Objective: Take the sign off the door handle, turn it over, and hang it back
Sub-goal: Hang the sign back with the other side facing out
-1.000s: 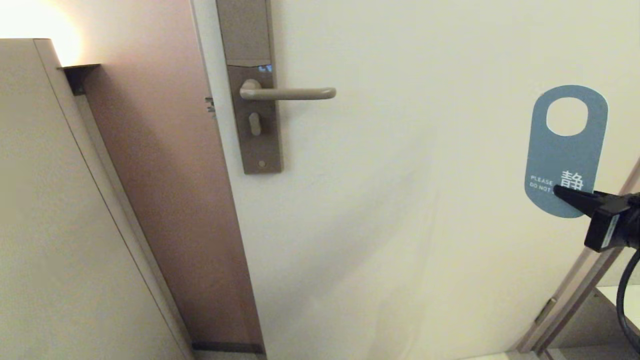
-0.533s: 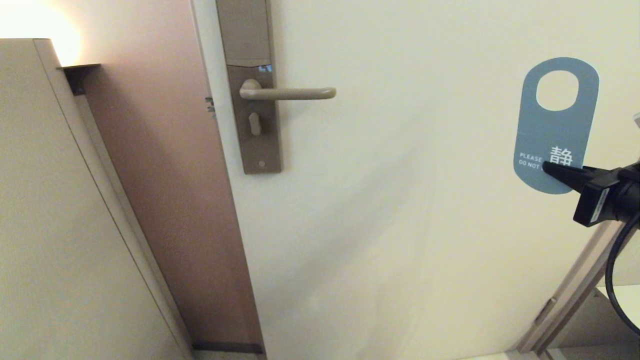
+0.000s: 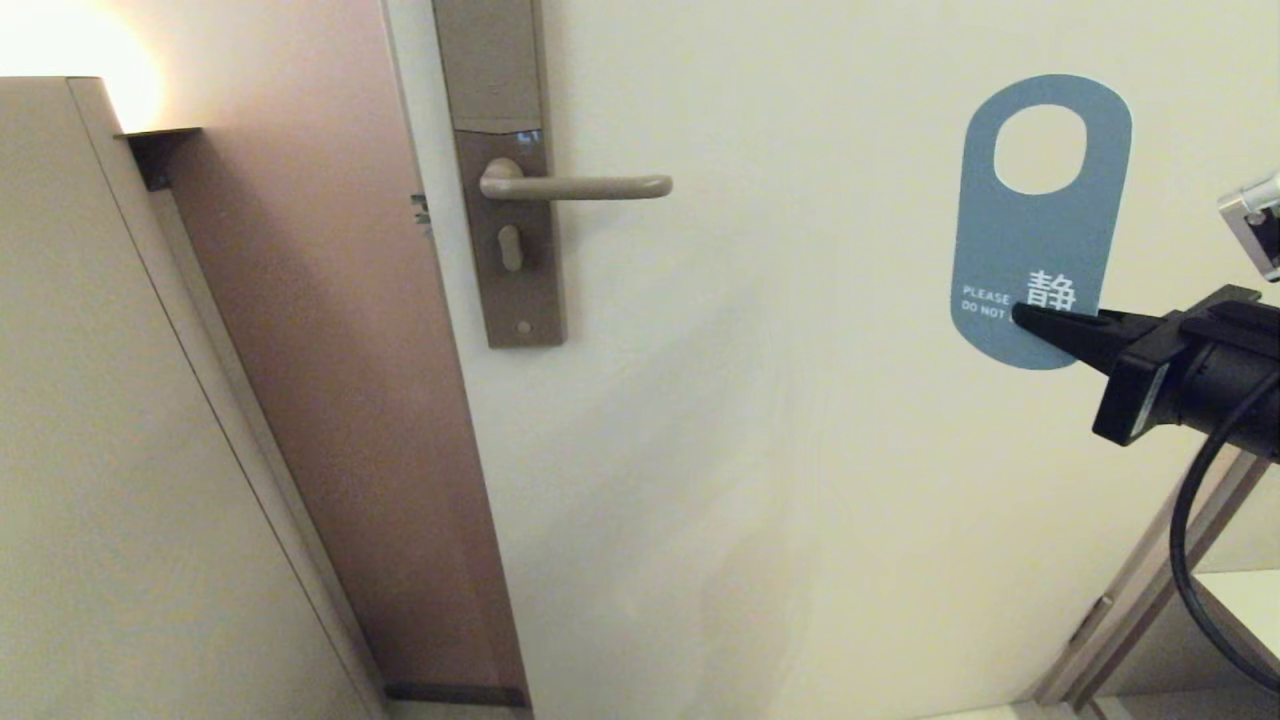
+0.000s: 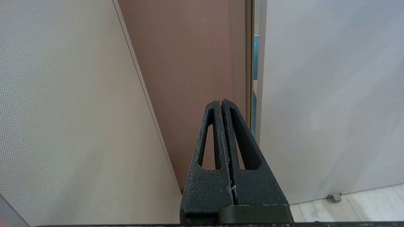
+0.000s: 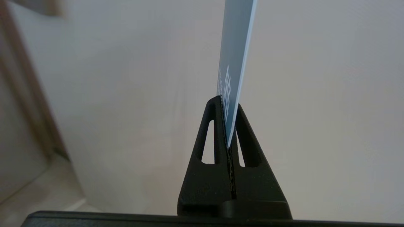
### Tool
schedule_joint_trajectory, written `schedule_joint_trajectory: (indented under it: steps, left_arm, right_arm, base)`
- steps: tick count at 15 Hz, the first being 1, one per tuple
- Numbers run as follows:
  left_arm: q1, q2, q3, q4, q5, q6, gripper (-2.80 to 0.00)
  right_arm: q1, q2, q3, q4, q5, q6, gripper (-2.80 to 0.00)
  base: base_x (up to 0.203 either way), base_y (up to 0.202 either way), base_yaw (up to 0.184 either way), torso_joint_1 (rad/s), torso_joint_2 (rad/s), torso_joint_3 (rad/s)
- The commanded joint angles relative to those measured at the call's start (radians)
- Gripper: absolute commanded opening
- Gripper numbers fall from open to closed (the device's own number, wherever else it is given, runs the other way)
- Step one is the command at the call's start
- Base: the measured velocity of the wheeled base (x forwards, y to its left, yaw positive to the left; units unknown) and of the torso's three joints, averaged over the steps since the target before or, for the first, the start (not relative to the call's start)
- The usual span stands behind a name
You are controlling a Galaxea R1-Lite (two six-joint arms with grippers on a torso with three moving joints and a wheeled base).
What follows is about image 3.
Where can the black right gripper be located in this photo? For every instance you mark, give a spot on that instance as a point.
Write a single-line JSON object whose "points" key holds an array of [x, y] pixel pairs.
{"points": [[1140, 400]]}

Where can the blue do-not-disturb door sign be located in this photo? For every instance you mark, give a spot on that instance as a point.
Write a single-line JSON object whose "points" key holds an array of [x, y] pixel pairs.
{"points": [[1040, 230]]}

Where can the white door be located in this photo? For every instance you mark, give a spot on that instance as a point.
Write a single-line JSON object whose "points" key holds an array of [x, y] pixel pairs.
{"points": [[800, 400]]}

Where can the brown door lock plate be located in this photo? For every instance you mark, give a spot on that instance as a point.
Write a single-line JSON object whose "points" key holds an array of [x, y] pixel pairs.
{"points": [[490, 60]]}

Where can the small metal latch plate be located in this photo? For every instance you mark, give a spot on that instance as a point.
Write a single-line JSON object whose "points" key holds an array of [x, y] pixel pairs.
{"points": [[422, 212]]}

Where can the dark baseboard strip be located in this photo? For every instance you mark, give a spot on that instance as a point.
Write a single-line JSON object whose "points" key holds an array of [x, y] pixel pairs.
{"points": [[450, 695]]}

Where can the black right camera bracket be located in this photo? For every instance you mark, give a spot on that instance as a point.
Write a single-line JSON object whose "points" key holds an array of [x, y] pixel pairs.
{"points": [[1240, 310]]}

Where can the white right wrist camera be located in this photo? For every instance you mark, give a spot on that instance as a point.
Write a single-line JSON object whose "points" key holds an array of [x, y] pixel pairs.
{"points": [[1255, 225]]}

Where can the brown closet door frame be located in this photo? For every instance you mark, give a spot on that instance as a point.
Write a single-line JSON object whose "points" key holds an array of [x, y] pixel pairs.
{"points": [[1130, 600]]}

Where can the brown frame hinge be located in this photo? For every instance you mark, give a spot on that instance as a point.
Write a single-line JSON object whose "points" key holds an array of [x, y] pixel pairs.
{"points": [[1090, 620]]}

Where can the dark wall lamp bracket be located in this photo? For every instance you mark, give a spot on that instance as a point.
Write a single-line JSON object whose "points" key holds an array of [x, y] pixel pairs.
{"points": [[160, 150]]}

